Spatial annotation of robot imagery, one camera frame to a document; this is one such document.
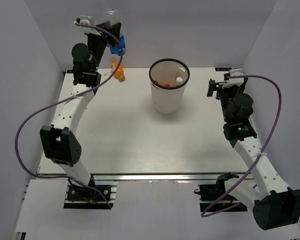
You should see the clear bottle with red label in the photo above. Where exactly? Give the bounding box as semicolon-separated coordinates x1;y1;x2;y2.
153;80;172;88

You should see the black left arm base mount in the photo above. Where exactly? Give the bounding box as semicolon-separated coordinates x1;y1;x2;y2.
63;182;117;210

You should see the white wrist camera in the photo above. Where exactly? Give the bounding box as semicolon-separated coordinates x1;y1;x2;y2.
221;68;244;89
74;15;102;36

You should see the white bin with black rim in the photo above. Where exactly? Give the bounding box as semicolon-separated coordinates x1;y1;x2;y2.
148;58;190;114

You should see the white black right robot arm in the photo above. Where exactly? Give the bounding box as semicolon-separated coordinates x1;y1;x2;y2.
207;78;300;230

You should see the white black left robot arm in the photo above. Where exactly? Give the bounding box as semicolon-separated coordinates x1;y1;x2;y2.
40;34;222;200

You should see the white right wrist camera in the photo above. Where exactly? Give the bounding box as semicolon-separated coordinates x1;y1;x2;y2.
221;68;244;89

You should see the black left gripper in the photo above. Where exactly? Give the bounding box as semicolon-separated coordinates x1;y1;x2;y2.
88;21;122;72

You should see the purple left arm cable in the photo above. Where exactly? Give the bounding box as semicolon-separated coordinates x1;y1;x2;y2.
14;22;124;210

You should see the black XDOF label sticker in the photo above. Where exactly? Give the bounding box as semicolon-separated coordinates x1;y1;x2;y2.
214;67;232;72

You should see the aluminium front table rail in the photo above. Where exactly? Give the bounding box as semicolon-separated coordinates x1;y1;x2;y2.
89;172;253;182

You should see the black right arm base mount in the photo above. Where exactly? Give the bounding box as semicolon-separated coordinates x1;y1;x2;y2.
193;172;248;213

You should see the orange juice bottle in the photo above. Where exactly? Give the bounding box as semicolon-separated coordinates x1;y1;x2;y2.
110;61;126;82

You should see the clear bottle with blue label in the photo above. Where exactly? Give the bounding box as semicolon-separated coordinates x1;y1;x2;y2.
103;8;126;57

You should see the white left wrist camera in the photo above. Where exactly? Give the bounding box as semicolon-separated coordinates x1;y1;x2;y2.
74;15;102;36

